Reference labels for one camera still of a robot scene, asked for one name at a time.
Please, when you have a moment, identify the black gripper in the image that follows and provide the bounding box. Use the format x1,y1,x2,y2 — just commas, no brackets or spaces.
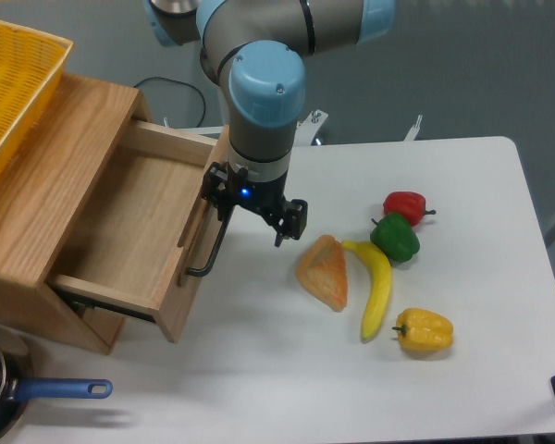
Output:
201,162,308,247

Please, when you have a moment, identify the wooden top drawer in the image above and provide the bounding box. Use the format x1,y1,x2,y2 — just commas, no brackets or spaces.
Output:
47,120,228,342

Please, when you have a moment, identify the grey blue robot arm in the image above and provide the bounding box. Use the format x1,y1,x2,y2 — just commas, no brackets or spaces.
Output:
144,0,396,245

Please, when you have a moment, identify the wooden drawer cabinet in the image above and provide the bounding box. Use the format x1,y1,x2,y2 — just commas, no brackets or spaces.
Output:
0,73,150,354

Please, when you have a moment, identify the orange bread slice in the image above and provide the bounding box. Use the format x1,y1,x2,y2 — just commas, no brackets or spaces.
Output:
295,235,348,313

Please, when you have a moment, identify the green bell pepper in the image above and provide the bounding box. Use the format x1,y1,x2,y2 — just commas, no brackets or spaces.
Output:
370,212,421,263

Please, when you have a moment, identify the red bell pepper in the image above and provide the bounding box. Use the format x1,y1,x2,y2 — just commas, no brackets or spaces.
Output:
383,191,437,227

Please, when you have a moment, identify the yellow banana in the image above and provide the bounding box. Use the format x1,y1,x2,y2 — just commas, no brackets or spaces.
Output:
342,240,392,342

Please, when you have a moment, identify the yellow bell pepper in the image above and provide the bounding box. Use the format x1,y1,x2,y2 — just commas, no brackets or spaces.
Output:
391,307,454,352

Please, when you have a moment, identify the yellow plastic basket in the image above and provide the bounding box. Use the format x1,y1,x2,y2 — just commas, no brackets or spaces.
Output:
0,20,73,175

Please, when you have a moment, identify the white table frame bracket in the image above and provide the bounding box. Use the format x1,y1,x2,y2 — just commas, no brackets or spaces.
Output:
293,109,328,147

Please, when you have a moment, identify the black cable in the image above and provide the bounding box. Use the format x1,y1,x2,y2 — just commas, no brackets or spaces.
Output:
133,76,207,129

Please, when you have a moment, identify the blue handled frying pan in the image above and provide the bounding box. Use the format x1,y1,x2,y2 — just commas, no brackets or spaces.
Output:
0,327,113,438

